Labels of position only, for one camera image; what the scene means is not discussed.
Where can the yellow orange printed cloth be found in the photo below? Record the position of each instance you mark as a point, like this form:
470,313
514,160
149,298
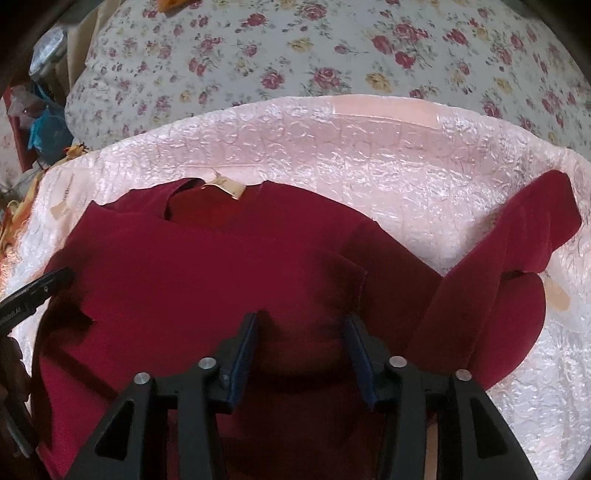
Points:
11,221

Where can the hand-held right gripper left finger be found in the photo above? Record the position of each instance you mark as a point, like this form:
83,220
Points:
240,355

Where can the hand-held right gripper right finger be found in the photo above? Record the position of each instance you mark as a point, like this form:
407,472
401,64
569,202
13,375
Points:
359,353

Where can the silver foil bag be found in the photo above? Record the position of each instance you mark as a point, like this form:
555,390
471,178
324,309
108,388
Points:
51,48

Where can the blue plastic bag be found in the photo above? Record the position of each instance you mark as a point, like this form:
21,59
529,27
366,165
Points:
48,122

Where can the floral quilted bedspread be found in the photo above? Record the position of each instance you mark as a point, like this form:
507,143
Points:
277,46

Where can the dark red shirt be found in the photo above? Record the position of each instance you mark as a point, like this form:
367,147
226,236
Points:
184,277

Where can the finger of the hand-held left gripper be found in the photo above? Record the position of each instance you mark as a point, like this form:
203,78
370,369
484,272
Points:
41,288

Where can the pink quilted blanket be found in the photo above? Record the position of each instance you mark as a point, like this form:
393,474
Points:
369,152

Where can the red frame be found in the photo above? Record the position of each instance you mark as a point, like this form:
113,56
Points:
16,129

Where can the beige cloth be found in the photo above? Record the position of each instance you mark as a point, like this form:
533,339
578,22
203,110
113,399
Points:
90,37

